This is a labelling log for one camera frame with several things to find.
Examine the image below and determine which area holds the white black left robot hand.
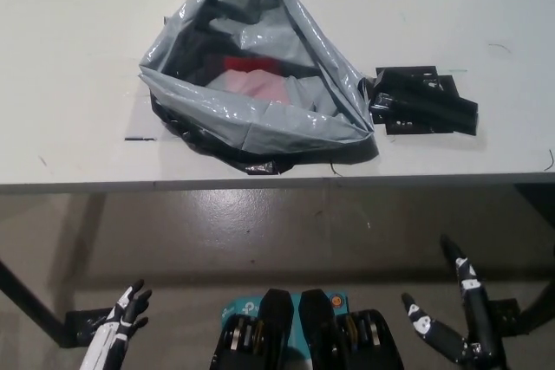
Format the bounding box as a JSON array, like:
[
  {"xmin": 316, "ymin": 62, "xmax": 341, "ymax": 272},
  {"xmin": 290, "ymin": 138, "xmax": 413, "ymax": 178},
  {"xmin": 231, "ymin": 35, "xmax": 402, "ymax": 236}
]
[{"xmin": 82, "ymin": 279, "xmax": 153, "ymax": 370}]

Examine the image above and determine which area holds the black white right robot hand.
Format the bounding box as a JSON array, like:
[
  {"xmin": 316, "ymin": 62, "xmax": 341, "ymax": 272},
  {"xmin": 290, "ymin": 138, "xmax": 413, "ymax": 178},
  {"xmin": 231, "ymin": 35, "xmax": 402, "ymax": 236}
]
[{"xmin": 401, "ymin": 234, "xmax": 511, "ymax": 370}]

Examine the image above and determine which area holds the grey plastic bag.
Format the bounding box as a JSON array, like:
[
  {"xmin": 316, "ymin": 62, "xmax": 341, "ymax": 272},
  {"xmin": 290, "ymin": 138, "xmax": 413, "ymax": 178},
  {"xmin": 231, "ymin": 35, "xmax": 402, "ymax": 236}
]
[{"xmin": 137, "ymin": 0, "xmax": 379, "ymax": 177}]

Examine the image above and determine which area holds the pink white item inside bag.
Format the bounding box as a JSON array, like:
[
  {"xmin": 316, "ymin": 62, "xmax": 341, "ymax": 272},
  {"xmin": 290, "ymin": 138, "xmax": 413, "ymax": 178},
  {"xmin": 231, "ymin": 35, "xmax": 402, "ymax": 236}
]
[{"xmin": 206, "ymin": 68, "xmax": 290, "ymax": 105}]

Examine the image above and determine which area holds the red item inside bag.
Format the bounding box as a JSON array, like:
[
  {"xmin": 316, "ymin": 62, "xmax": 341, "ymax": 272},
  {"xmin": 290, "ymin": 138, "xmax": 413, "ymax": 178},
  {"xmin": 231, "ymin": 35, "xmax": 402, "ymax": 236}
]
[{"xmin": 224, "ymin": 56, "xmax": 283, "ymax": 75}]

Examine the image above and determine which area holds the black robot body teal top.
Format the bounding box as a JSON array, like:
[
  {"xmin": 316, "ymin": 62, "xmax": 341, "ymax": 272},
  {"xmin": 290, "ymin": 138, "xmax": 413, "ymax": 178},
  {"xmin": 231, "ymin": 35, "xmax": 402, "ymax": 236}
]
[{"xmin": 211, "ymin": 287, "xmax": 407, "ymax": 370}]

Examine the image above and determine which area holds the black square tape marker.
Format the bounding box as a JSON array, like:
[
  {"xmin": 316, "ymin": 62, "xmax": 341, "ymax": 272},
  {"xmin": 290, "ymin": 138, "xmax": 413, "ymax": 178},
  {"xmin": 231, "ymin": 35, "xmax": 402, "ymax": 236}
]
[{"xmin": 375, "ymin": 65, "xmax": 461, "ymax": 136}]

